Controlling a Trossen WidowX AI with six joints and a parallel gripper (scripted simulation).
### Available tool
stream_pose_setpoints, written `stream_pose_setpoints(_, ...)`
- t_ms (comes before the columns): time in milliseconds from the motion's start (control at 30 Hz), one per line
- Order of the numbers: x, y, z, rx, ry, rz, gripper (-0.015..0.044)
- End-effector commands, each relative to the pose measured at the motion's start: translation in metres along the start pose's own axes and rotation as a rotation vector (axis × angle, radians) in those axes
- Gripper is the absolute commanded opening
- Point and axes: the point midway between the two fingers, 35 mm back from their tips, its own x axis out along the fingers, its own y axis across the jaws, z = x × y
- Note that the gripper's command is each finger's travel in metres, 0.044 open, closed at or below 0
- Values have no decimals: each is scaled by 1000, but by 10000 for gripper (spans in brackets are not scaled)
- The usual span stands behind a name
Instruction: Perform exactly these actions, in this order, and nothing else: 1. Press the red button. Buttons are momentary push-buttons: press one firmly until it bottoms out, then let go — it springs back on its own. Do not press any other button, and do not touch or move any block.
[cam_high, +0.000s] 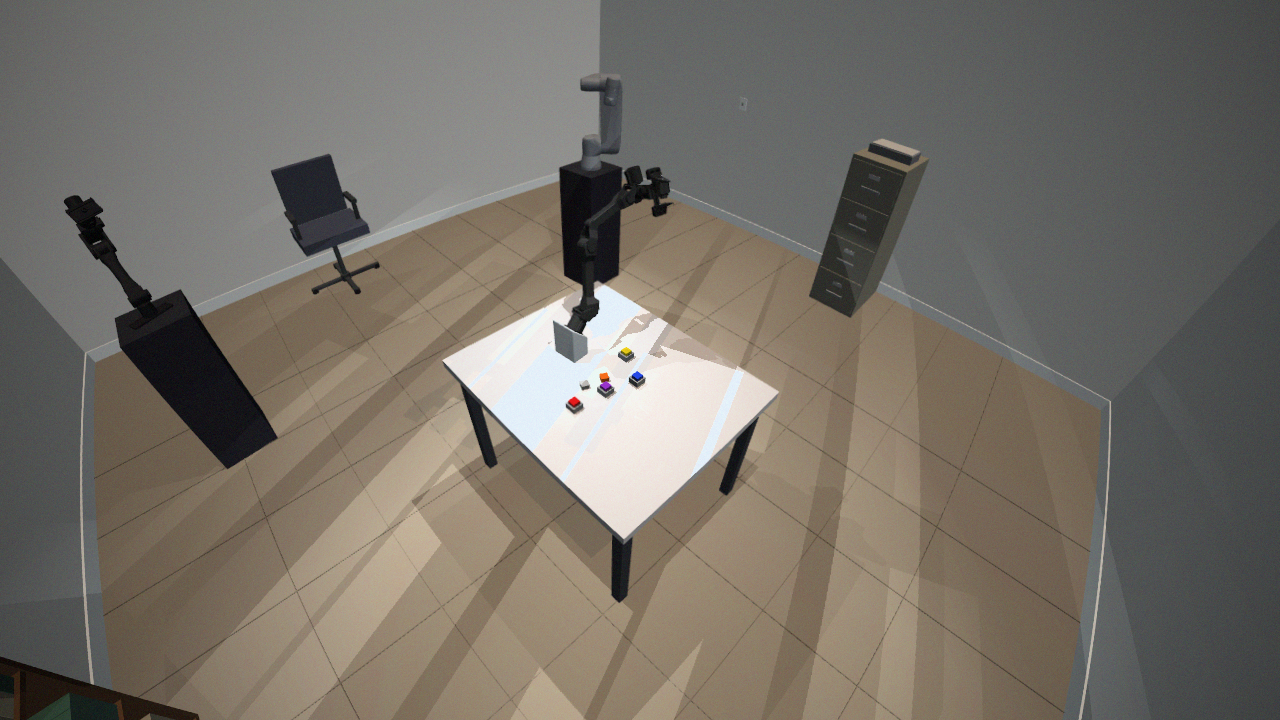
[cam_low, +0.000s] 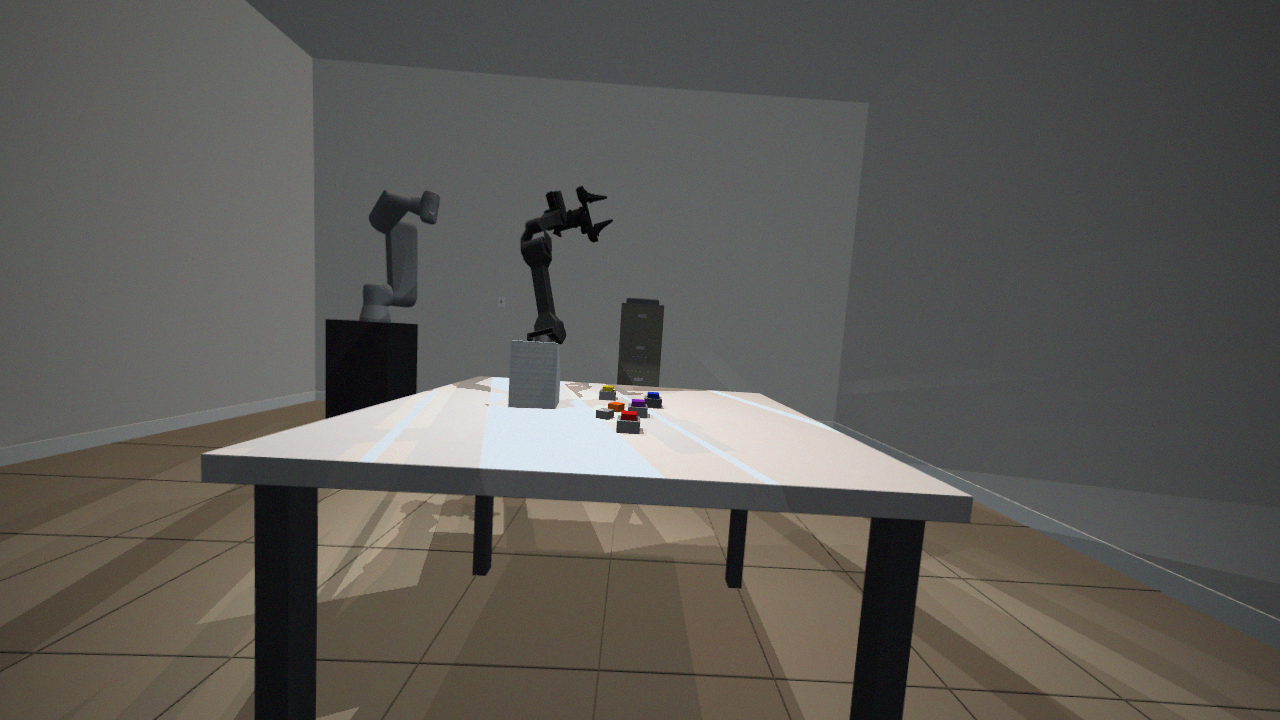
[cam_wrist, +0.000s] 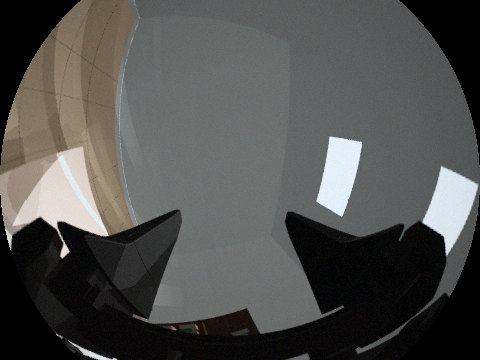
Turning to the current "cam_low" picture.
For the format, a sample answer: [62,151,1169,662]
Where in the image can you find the red button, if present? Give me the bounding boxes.
[616,411,640,434]

